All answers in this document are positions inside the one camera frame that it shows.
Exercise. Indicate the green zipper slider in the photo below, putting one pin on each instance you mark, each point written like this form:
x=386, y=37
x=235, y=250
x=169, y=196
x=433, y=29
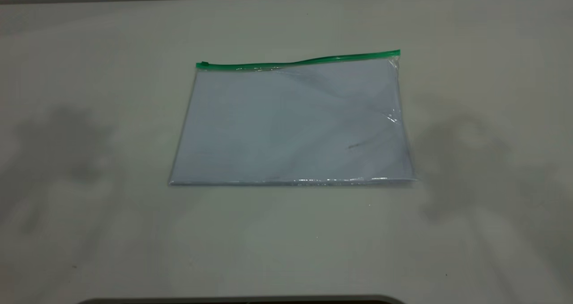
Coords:
x=203, y=64

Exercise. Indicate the clear zip bag green strip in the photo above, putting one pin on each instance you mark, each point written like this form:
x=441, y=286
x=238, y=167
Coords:
x=291, y=125

